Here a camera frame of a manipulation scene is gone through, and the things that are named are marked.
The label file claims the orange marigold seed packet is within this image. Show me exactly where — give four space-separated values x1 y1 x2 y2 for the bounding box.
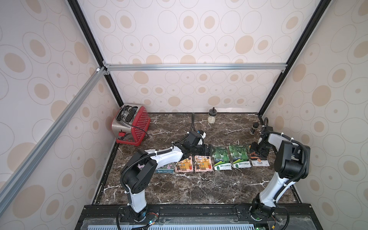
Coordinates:
251 158 270 167

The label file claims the pink sunflower shop seed packet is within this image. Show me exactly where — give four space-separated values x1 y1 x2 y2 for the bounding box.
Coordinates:
175 156 194 173

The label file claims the green vegetable seed packet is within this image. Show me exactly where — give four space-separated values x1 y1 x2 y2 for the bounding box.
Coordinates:
229 145 252 169

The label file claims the green gourd seed packet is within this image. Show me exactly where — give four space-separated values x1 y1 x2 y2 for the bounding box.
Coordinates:
212 147 232 171

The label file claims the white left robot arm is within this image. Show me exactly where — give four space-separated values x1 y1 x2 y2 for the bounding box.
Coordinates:
120 130 212 217

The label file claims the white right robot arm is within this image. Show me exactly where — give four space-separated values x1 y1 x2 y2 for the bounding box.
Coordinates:
250 126 311 219

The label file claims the small dark jar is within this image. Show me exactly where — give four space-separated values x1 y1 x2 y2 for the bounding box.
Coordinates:
250 122 259 135

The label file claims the small glass bottle black cap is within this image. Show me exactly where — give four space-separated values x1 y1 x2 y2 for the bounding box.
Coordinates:
208 107 218 124

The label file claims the red polka-dot toaster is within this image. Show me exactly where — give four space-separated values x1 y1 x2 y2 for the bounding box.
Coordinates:
111 104 150 146

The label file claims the horizontal aluminium frame bar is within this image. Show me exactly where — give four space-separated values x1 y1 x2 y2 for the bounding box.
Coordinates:
105 63 288 71

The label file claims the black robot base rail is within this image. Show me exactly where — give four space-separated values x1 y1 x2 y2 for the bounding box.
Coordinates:
76 204 322 230

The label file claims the left aluminium frame bar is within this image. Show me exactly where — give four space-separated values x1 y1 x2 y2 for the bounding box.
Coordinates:
1 67 106 215

